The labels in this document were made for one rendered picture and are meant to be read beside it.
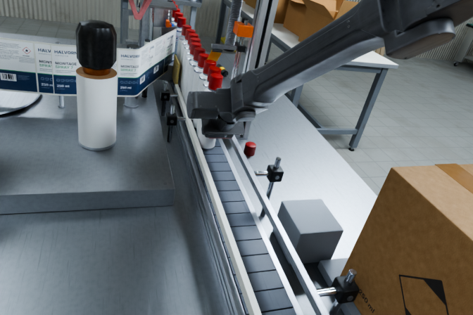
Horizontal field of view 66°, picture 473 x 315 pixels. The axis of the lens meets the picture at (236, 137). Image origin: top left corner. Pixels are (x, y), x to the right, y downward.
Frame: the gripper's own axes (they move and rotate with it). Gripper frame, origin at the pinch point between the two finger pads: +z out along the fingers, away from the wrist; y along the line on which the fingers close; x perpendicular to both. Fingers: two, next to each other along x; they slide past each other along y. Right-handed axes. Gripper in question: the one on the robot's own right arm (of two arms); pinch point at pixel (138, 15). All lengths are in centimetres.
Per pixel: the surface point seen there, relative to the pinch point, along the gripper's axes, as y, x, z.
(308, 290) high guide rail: 61, 20, 23
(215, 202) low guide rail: 34.6, 14.0, 27.4
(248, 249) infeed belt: 45, 18, 31
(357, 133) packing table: -117, 190, 98
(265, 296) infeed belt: 55, 18, 31
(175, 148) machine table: 0.7, 12.8, 35.9
